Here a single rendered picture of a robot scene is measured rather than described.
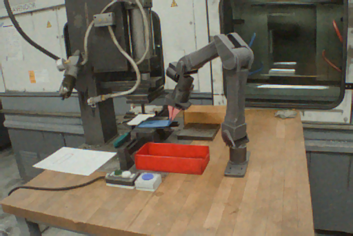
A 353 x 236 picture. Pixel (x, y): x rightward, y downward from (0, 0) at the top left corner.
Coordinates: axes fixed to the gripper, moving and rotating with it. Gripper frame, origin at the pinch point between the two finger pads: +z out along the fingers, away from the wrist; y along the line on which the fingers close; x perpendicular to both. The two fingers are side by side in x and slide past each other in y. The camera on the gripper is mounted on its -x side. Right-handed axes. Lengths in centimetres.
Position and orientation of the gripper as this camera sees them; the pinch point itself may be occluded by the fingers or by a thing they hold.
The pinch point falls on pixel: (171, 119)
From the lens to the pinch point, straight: 131.5
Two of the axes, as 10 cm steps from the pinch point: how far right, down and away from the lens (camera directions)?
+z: -3.3, 8.6, 4.0
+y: -8.9, -4.2, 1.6
